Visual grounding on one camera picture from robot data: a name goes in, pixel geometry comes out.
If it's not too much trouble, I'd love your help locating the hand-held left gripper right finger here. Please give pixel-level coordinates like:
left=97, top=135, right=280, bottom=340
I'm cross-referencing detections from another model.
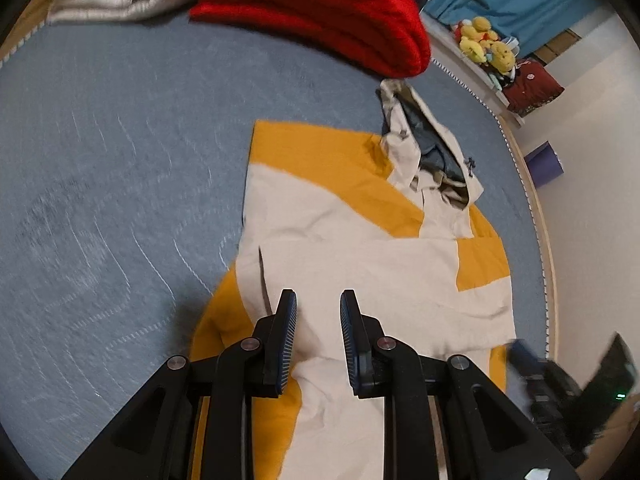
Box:
left=340, top=289, right=581, bottom=480

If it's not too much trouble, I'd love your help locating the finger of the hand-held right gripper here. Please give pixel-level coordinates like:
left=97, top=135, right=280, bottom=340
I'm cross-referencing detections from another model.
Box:
left=506, top=339, right=546, bottom=377

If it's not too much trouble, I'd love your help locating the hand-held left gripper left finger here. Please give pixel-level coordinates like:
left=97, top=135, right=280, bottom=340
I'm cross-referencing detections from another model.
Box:
left=62, top=289, right=298, bottom=480

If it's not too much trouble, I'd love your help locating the yellow and cream hooded jacket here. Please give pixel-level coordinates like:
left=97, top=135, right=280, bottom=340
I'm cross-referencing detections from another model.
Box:
left=190, top=77, right=518, bottom=480

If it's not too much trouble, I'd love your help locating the purple box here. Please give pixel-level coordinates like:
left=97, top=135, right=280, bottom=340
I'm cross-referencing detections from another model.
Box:
left=522, top=142, right=565, bottom=190

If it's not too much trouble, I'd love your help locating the grey quilted mattress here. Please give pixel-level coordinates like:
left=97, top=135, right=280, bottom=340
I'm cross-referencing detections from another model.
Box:
left=0, top=10, right=556, bottom=480

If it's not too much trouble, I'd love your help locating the dark red cloth bag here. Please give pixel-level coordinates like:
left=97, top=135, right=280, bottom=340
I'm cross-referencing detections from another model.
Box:
left=502, top=57, right=566, bottom=113

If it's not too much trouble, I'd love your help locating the yellow plush toy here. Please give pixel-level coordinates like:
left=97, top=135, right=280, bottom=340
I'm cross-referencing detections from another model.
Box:
left=487, top=40, right=517, bottom=75
left=457, top=16, right=501, bottom=64

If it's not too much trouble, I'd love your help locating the red folded blanket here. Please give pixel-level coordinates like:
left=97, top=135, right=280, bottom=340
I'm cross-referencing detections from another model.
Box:
left=189, top=0, right=432, bottom=78

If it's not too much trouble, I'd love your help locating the blue curtain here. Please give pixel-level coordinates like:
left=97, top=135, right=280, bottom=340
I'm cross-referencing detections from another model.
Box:
left=422, top=0, right=608, bottom=63

